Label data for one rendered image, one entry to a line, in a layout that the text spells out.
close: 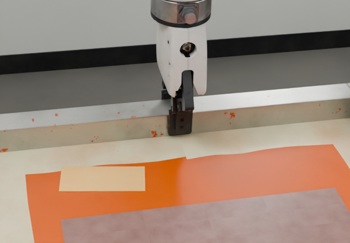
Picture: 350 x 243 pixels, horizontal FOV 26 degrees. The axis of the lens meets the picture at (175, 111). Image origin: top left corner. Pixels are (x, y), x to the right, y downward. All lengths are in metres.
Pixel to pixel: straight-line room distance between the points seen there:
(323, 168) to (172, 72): 0.23
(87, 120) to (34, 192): 0.12
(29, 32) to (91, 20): 0.35
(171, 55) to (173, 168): 0.15
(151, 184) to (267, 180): 0.15
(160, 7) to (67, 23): 3.33
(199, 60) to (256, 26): 3.54
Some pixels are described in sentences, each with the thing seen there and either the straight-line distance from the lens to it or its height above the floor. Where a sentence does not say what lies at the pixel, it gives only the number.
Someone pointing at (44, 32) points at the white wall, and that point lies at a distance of 4.24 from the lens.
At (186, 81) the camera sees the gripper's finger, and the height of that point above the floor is 1.23.
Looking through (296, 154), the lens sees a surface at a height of 1.12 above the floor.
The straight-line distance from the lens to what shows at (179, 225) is 0.89.
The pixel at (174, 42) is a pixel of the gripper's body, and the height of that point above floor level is 1.28.
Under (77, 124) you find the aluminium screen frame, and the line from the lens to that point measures 0.99.
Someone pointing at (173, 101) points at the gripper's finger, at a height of 1.19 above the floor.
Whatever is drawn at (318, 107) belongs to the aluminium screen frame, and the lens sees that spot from 1.07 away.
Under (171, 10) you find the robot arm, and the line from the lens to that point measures 0.91.
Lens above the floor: 1.60
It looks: 25 degrees down
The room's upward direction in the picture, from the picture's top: straight up
